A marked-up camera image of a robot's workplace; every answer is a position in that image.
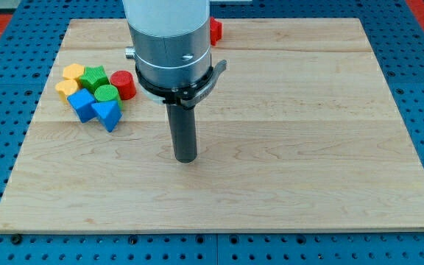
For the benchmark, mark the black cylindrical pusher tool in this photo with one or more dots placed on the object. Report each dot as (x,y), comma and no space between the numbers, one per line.
(183,131)

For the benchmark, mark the yellow hexagon block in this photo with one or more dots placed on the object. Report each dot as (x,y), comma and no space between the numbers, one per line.
(73,71)

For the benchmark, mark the red cylinder block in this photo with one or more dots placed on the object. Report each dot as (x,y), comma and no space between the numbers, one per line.
(124,82)

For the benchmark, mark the red block behind arm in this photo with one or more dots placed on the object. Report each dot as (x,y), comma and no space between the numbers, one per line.
(216,31)

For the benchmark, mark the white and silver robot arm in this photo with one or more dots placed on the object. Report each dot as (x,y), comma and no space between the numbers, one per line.
(171,39)

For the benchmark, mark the black clamp with grey lever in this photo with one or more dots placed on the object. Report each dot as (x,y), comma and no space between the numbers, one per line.
(186,96)

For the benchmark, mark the blue triangle block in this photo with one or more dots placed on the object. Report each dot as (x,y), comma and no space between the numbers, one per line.
(108,114)

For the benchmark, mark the green star block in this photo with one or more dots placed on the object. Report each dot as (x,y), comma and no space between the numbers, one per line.
(93,78)

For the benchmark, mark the blue cube block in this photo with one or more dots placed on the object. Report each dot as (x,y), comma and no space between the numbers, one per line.
(81,102)

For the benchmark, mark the wooden board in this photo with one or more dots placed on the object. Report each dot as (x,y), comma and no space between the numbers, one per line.
(301,134)

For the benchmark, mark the green cylinder block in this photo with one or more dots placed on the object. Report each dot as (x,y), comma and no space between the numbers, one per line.
(108,93)

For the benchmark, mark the yellow heart block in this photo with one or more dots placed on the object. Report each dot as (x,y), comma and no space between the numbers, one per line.
(66,88)

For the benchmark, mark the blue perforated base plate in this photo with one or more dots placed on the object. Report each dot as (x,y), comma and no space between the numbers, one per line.
(28,47)

